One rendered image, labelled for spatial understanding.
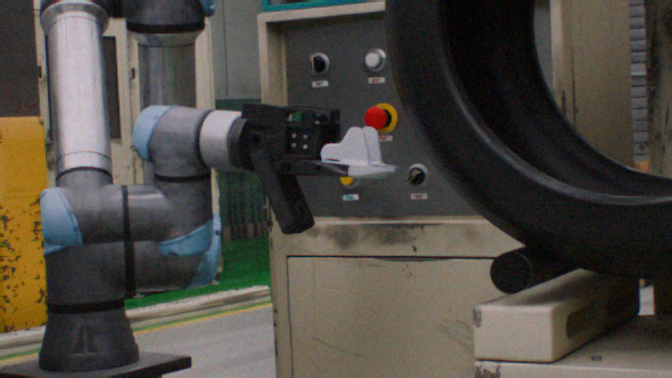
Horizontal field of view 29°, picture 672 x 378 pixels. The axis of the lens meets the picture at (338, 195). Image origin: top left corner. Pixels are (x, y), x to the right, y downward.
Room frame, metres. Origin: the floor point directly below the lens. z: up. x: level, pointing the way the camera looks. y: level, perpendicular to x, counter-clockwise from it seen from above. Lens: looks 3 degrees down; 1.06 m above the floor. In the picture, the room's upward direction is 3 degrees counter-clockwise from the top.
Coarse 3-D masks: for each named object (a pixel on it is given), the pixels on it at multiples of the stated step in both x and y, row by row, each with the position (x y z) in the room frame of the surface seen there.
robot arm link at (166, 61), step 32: (128, 0) 1.83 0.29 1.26; (160, 0) 1.84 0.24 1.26; (192, 0) 1.85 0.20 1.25; (128, 32) 1.88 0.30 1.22; (160, 32) 1.85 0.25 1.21; (192, 32) 1.87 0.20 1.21; (160, 64) 1.87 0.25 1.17; (192, 64) 1.90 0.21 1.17; (160, 96) 1.88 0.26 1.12; (192, 96) 1.91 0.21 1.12; (160, 256) 1.92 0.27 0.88; (192, 256) 1.93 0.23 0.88; (160, 288) 1.96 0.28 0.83
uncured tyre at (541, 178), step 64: (448, 0) 1.56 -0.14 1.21; (512, 0) 1.61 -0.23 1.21; (448, 64) 1.36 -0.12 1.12; (512, 64) 1.61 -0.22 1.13; (448, 128) 1.36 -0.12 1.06; (512, 128) 1.59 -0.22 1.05; (512, 192) 1.32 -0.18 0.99; (576, 192) 1.29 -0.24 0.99; (640, 192) 1.54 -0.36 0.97; (576, 256) 1.32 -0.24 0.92; (640, 256) 1.28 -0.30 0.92
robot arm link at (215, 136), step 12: (216, 120) 1.60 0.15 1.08; (228, 120) 1.60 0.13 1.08; (204, 132) 1.60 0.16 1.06; (216, 132) 1.59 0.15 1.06; (228, 132) 1.59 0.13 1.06; (204, 144) 1.60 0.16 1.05; (216, 144) 1.59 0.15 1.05; (228, 144) 1.59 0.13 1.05; (204, 156) 1.61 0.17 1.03; (216, 156) 1.60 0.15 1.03; (228, 156) 1.59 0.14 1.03; (216, 168) 1.62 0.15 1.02; (228, 168) 1.61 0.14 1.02
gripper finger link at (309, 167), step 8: (304, 160) 1.52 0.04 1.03; (312, 160) 1.53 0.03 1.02; (320, 160) 1.54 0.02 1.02; (296, 168) 1.53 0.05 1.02; (304, 168) 1.52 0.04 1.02; (312, 168) 1.52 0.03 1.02; (320, 168) 1.52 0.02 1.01; (328, 168) 1.51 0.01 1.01; (336, 168) 1.52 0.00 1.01; (344, 168) 1.51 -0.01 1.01; (336, 176) 1.51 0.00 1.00; (344, 176) 1.51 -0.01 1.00
